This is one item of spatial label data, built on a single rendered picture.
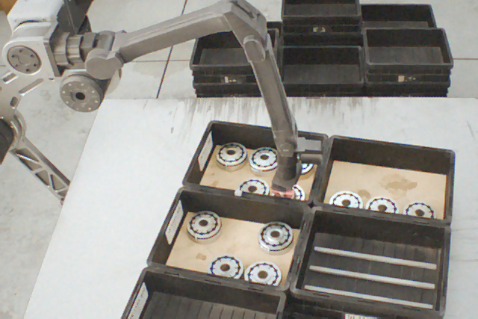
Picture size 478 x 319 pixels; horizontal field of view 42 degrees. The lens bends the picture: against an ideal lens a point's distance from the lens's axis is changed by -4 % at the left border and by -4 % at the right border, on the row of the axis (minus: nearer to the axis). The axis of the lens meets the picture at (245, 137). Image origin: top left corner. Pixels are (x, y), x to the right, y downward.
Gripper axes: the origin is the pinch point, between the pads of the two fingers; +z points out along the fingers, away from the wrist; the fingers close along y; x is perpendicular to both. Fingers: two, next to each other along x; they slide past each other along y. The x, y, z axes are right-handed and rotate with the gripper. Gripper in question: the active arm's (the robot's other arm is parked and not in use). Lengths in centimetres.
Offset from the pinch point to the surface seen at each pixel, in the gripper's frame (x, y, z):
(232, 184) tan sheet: 18.6, 2.2, 4.8
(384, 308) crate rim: -37, -35, -7
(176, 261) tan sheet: 23.4, -30.7, 5.2
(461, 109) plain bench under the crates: -48, 73, 15
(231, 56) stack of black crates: 62, 109, 40
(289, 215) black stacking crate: -3.8, -9.3, -1.7
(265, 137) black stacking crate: 13.4, 19.4, -2.0
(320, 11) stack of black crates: 31, 159, 39
